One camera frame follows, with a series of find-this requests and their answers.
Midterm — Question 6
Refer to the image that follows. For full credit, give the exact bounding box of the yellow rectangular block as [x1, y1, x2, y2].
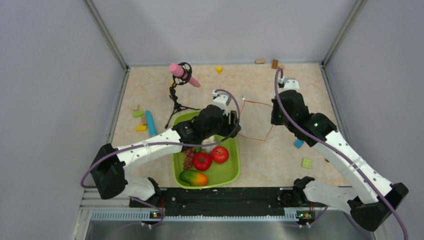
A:
[135, 125, 148, 132]

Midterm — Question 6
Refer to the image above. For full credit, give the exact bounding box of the tan wooden block left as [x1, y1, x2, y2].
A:
[140, 115, 148, 126]

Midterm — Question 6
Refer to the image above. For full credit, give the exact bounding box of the clear zip top bag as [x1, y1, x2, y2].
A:
[238, 96, 273, 142]

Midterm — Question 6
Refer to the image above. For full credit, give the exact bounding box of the green orange mango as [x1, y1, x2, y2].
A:
[178, 169, 209, 187]

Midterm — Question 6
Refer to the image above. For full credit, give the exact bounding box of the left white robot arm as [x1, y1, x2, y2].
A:
[87, 104, 241, 207]

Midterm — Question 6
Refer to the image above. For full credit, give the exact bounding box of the red tomato with stem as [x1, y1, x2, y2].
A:
[193, 152, 213, 172]

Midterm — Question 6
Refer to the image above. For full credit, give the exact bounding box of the small wooden block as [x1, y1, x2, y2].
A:
[131, 104, 140, 111]

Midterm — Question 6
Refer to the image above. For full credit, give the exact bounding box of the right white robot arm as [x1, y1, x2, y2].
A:
[271, 77, 409, 232]

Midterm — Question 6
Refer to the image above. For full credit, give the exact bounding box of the green cylinder block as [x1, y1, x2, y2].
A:
[132, 110, 145, 118]

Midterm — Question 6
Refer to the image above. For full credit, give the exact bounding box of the pink toy microphone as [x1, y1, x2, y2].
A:
[168, 62, 201, 88]

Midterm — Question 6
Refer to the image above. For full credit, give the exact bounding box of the red grape bunch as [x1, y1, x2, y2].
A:
[183, 148, 196, 170]

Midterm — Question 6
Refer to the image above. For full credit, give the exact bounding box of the blue block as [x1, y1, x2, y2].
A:
[293, 139, 305, 149]

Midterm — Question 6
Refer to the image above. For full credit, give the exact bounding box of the light green lego brick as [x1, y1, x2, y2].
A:
[301, 157, 313, 170]

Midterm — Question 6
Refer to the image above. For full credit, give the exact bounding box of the brown wooden block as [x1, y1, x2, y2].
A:
[271, 59, 279, 69]

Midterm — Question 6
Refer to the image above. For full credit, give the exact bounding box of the green plastic tray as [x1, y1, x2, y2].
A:
[171, 110, 241, 190]

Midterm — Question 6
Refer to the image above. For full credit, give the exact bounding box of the white garlic bulb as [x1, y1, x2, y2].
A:
[201, 136, 218, 154]

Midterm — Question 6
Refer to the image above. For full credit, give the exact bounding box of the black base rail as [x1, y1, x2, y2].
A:
[147, 187, 311, 217]

